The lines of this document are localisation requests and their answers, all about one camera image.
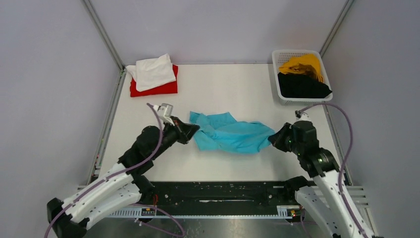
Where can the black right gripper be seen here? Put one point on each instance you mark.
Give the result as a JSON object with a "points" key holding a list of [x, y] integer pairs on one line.
{"points": [[276, 139]]}

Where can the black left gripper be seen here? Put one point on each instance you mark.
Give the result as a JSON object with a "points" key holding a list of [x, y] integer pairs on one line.
{"points": [[185, 131]]}

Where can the cyan t-shirt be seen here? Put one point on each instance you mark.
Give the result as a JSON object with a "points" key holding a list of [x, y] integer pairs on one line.
{"points": [[222, 132]]}

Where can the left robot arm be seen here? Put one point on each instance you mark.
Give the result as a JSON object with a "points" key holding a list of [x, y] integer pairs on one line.
{"points": [[124, 184]]}

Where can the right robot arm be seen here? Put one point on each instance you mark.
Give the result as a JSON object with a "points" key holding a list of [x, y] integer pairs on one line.
{"points": [[337, 215]]}

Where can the red folded t-shirt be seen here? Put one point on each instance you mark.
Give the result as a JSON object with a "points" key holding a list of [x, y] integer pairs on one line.
{"points": [[169, 88]]}

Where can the black t-shirt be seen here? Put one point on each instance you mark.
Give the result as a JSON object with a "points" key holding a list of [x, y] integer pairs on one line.
{"points": [[302, 86]]}

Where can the white plastic basket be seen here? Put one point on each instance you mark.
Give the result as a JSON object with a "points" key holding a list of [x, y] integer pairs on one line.
{"points": [[279, 57]]}

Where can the white folded t-shirt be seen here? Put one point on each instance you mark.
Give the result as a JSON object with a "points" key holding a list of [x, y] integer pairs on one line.
{"points": [[152, 73]]}

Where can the yellow t-shirt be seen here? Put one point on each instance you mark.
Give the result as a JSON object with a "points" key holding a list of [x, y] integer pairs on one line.
{"points": [[307, 64]]}

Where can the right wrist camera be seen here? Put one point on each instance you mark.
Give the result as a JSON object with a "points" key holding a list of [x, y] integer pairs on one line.
{"points": [[302, 116]]}

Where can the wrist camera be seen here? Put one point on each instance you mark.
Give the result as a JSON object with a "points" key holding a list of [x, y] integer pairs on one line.
{"points": [[164, 112], [302, 116]]}

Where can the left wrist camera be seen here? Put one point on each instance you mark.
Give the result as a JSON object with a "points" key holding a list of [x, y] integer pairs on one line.
{"points": [[164, 112]]}

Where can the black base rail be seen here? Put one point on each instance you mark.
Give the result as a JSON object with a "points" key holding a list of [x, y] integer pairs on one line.
{"points": [[219, 200]]}

